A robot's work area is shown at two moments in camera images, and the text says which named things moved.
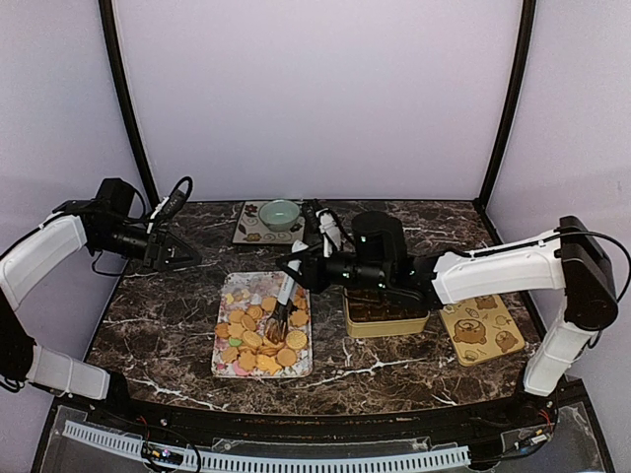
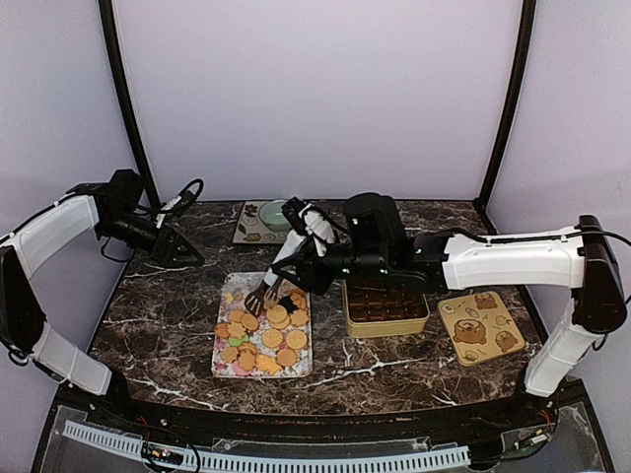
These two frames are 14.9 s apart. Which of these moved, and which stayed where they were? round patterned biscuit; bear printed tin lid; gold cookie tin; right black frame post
Moved: round patterned biscuit
Stayed: bear printed tin lid; right black frame post; gold cookie tin
